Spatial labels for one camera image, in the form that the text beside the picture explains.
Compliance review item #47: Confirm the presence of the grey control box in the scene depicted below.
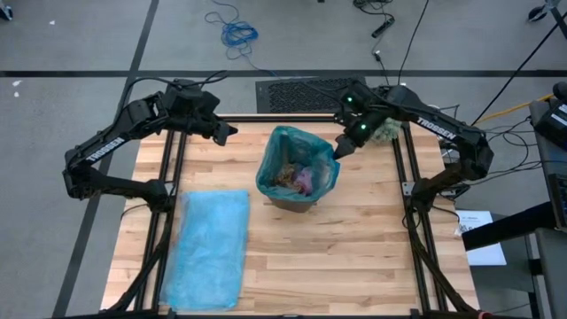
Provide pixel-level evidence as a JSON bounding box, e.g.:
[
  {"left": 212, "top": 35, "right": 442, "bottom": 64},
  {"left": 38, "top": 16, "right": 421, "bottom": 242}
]
[{"left": 469, "top": 225, "right": 567, "bottom": 319}]

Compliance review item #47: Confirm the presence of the brown paper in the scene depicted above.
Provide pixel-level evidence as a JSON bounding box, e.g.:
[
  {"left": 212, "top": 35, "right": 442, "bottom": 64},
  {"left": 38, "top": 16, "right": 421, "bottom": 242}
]
[{"left": 274, "top": 163, "right": 302, "bottom": 190}]

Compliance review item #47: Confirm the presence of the yellow floor cable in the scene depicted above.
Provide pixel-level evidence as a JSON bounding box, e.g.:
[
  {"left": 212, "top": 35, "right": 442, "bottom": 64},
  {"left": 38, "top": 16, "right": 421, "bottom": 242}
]
[{"left": 476, "top": 93, "right": 555, "bottom": 125}]

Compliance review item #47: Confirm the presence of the blue coiled cable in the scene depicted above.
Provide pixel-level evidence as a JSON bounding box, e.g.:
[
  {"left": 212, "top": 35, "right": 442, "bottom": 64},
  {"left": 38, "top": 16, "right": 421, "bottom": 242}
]
[{"left": 204, "top": 0, "right": 278, "bottom": 77}]

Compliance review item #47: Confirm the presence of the black desk device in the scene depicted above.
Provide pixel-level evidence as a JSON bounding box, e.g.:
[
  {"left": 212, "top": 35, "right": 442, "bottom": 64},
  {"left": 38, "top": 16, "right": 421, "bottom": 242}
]
[{"left": 529, "top": 82, "right": 567, "bottom": 152}]

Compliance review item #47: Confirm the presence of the black cable bundle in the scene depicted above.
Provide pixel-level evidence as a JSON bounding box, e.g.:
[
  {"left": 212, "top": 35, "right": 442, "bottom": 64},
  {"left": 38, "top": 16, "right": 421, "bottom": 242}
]
[{"left": 353, "top": 0, "right": 396, "bottom": 19}]

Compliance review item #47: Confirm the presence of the green fuzzy ball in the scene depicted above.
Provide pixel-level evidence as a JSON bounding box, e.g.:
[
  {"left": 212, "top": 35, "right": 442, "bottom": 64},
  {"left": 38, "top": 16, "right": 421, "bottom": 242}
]
[{"left": 369, "top": 117, "right": 403, "bottom": 144}]

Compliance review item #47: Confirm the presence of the black trash bin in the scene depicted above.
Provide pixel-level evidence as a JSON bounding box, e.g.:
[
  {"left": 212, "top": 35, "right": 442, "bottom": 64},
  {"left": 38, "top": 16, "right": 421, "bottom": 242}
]
[{"left": 265, "top": 197, "right": 320, "bottom": 214}]

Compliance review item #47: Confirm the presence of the teal trash bag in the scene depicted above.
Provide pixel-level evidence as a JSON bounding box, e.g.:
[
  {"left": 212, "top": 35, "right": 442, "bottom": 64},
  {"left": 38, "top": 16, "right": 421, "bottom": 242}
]
[{"left": 255, "top": 125, "right": 341, "bottom": 204}]

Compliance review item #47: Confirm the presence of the light blue plastic bag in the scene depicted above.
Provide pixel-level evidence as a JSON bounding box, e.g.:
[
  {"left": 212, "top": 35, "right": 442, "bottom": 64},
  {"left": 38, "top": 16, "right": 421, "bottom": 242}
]
[{"left": 159, "top": 189, "right": 252, "bottom": 313}]

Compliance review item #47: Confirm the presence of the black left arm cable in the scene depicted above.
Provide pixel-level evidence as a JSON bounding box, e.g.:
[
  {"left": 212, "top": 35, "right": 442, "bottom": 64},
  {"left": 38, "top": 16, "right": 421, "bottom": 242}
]
[{"left": 121, "top": 70, "right": 229, "bottom": 117}]

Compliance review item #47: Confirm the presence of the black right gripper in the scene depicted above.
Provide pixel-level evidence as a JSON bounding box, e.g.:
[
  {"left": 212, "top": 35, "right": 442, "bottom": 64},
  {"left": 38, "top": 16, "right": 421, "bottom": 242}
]
[{"left": 332, "top": 115, "right": 386, "bottom": 160}]

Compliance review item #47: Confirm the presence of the black keyboard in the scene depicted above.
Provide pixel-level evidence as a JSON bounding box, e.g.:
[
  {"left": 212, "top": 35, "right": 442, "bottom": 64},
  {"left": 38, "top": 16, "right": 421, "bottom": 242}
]
[{"left": 548, "top": 172, "right": 567, "bottom": 232}]

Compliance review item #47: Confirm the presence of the black monitor panel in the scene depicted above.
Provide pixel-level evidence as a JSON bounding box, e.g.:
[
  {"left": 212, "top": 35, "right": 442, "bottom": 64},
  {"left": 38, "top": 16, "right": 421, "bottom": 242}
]
[{"left": 460, "top": 201, "right": 558, "bottom": 253}]

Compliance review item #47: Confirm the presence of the black power strip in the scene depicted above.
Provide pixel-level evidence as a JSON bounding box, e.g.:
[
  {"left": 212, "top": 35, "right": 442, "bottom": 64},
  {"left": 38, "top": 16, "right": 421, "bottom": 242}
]
[{"left": 370, "top": 17, "right": 396, "bottom": 39}]

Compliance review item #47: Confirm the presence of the white paper sheet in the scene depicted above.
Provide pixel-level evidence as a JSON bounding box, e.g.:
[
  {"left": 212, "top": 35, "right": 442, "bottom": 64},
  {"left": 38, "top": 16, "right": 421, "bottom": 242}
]
[{"left": 454, "top": 210, "right": 509, "bottom": 267}]

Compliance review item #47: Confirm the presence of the pink plastic bag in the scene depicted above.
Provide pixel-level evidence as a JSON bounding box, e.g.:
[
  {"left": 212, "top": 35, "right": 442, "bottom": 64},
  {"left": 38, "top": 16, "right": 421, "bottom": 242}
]
[{"left": 294, "top": 166, "right": 316, "bottom": 196}]

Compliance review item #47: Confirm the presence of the long black diagonal cable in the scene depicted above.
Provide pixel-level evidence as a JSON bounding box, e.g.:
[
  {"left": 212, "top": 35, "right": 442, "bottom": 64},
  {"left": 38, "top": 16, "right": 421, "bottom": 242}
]
[{"left": 471, "top": 17, "right": 567, "bottom": 126}]

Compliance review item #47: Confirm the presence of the black floor cable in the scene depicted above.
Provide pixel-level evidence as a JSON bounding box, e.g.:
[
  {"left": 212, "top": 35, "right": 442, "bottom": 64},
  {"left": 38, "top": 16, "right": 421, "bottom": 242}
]
[{"left": 396, "top": 0, "right": 431, "bottom": 86}]

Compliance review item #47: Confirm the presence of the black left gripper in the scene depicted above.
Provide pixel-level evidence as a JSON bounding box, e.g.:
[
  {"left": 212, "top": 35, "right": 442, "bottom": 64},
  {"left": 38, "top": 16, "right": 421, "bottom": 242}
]
[{"left": 175, "top": 110, "right": 239, "bottom": 147}]

